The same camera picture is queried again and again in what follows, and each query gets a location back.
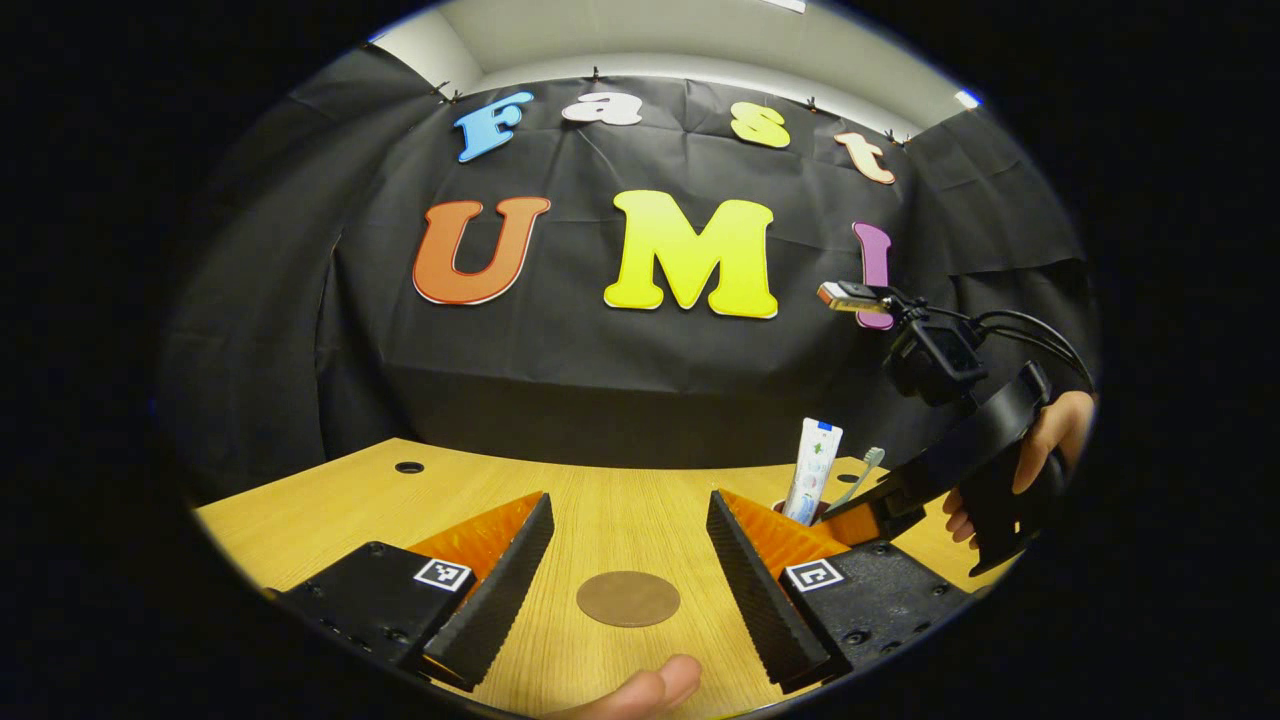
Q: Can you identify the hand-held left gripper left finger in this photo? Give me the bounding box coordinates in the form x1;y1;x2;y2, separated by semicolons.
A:
275;490;556;693

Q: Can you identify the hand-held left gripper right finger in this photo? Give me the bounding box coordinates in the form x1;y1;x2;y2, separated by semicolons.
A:
705;488;973;694

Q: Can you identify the white toothpaste tube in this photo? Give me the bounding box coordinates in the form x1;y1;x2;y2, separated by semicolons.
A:
781;417;845;526

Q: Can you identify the pale green toothbrush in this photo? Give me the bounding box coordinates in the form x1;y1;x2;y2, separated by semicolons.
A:
825;446;887;511

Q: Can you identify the beige cup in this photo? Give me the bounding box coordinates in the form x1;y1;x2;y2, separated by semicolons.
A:
770;498;833;528

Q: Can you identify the round brown coaster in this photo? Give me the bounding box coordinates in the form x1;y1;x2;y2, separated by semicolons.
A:
576;570;682;629

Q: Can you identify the wooden desktop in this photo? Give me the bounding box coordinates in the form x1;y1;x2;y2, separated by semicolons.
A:
193;437;1021;720

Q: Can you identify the black backdrop cloth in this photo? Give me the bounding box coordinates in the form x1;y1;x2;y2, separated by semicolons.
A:
155;45;1101;501

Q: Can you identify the black cable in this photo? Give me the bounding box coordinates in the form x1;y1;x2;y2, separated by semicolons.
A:
975;308;1096;381
980;322;1086;376

